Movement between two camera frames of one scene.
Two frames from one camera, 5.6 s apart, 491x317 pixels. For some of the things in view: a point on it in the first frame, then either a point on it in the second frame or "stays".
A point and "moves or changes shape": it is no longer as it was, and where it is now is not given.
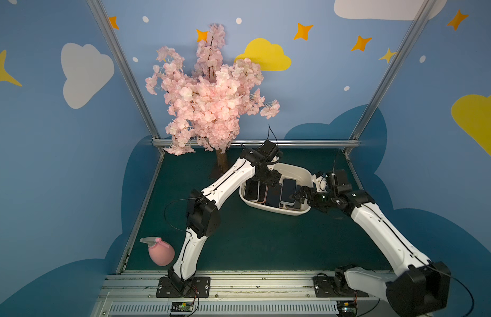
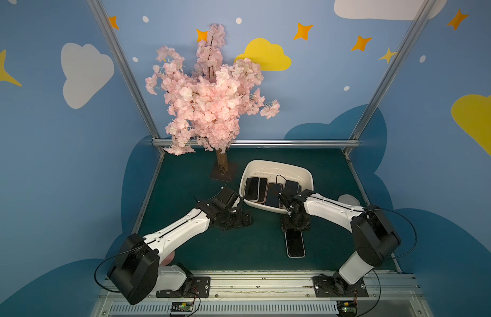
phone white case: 288,187 → 295,244
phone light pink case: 272,195 stays
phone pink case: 251,191 stays
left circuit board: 181,306 stays
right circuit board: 346,308 stays
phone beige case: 297,205 moves or changes shape
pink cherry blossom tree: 206,104 stays
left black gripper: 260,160 → 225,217
